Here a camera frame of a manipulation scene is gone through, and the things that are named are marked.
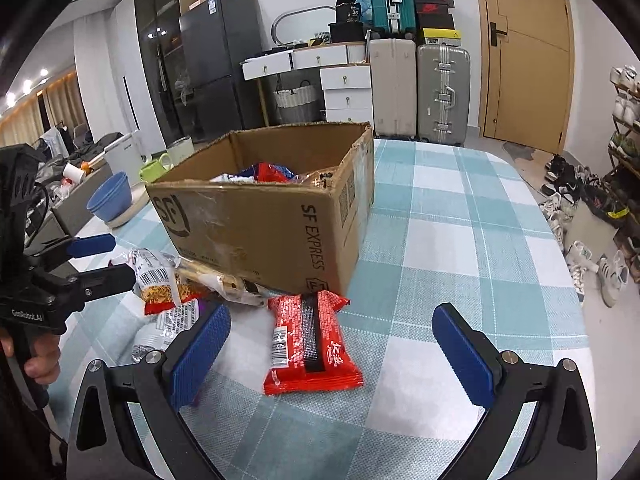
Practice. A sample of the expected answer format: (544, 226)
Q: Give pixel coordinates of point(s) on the brown cardboard box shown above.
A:
(250, 230)

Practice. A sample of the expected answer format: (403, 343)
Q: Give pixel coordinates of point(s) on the cream round tray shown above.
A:
(135, 215)

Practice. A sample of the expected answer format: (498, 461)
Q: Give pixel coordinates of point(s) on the blue plastic bowl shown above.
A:
(105, 191)
(119, 212)

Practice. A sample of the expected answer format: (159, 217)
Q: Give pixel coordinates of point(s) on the white lidded cup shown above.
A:
(180, 152)

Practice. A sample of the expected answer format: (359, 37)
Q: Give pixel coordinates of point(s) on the green watering pot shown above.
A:
(154, 170)

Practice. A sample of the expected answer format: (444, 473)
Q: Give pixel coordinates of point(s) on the person's left hand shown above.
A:
(46, 357)

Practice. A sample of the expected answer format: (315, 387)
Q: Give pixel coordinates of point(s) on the clothes rack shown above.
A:
(59, 137)

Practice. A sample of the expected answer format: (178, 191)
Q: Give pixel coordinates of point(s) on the white paper cup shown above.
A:
(74, 172)

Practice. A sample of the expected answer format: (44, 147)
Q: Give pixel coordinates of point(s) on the yellow brown cake packet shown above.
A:
(225, 282)

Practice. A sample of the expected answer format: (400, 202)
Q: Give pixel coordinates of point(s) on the wooden door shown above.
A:
(530, 70)

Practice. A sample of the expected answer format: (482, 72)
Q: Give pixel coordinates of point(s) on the blue plastic bag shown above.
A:
(366, 7)

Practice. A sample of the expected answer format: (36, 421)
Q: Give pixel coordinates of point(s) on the red and black shoebox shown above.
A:
(432, 9)

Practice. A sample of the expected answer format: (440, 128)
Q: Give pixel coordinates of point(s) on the person's left forearm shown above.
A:
(20, 425)

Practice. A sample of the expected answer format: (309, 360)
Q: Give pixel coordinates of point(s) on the white floor appliance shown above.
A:
(125, 152)

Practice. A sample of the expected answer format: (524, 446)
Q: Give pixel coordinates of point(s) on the silver suitcase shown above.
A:
(442, 97)

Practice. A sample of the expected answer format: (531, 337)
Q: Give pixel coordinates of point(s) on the grey sofa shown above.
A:
(75, 205)

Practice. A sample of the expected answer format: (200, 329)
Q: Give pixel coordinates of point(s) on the silver rounded frame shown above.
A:
(280, 20)

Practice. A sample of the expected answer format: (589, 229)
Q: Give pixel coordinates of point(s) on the black storage box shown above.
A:
(347, 32)

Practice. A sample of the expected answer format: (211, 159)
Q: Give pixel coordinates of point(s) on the shoe rack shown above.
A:
(627, 160)

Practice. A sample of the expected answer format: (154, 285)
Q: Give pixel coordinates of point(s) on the white red noodle snack packet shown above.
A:
(155, 280)

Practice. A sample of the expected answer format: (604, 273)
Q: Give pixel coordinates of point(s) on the dark glass cabinet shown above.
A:
(160, 50)

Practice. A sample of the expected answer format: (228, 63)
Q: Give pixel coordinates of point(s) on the checkered tablecloth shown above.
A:
(450, 240)

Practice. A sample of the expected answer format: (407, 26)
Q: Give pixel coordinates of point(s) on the grey door mat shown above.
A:
(519, 150)

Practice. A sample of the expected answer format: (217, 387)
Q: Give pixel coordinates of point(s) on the red brick-print snack packet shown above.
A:
(310, 340)

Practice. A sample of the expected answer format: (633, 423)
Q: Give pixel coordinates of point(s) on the beige suitcase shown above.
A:
(392, 90)

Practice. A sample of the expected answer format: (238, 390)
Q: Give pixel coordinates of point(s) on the white snowflake-print snack packet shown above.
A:
(160, 335)

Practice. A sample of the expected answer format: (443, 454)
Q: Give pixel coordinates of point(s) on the white desk with drawers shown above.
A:
(345, 80)

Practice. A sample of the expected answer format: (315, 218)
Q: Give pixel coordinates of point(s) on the yellow and black shoebox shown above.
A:
(442, 37)

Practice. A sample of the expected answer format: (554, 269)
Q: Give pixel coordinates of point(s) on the woven basket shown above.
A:
(296, 100)

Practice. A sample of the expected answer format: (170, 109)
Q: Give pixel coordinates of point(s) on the orange fruit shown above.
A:
(85, 166)

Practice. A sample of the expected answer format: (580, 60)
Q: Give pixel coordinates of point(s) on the black printed box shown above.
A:
(349, 9)

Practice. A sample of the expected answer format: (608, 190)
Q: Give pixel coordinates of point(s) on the white curtain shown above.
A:
(95, 75)

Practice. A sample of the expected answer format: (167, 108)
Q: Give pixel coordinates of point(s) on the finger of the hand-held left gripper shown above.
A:
(95, 244)
(110, 276)

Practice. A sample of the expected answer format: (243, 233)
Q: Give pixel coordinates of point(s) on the beige curtains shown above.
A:
(55, 105)

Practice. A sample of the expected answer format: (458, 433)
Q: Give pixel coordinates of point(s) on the dark grey fridge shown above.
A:
(217, 70)

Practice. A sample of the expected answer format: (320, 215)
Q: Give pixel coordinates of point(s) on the plain black shoebox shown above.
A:
(436, 21)

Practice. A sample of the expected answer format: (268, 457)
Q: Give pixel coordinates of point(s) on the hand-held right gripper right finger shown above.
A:
(462, 355)

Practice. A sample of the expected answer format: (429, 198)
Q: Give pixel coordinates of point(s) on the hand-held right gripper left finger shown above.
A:
(200, 355)

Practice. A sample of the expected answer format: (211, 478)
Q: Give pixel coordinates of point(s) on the pile of shoes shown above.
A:
(575, 200)

